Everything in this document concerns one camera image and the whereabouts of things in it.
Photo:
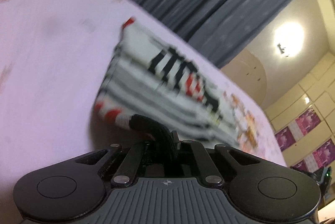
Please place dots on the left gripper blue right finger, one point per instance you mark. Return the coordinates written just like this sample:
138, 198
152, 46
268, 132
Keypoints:
201, 165

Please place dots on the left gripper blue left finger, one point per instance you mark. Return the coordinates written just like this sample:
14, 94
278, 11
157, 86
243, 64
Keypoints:
125, 175

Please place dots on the white black striped sweater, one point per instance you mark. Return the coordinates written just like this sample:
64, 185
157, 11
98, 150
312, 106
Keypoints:
149, 77

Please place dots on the cream arched cabinet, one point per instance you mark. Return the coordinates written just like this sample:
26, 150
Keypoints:
249, 74

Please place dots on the pink floral bed sheet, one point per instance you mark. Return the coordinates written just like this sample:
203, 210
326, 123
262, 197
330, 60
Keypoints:
54, 55

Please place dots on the purple wall poster lower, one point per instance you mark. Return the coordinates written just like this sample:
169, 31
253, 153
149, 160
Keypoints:
321, 157

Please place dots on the purple wall poster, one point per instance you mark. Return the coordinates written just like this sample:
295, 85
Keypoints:
297, 129
321, 157

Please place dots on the wall lamp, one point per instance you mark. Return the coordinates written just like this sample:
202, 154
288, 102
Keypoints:
288, 39

